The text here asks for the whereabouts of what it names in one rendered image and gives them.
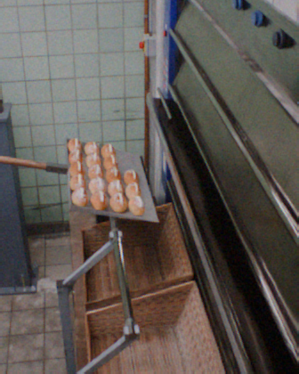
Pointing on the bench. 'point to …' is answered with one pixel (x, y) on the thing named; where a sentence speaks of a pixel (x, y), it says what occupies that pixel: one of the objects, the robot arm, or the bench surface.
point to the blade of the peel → (109, 183)
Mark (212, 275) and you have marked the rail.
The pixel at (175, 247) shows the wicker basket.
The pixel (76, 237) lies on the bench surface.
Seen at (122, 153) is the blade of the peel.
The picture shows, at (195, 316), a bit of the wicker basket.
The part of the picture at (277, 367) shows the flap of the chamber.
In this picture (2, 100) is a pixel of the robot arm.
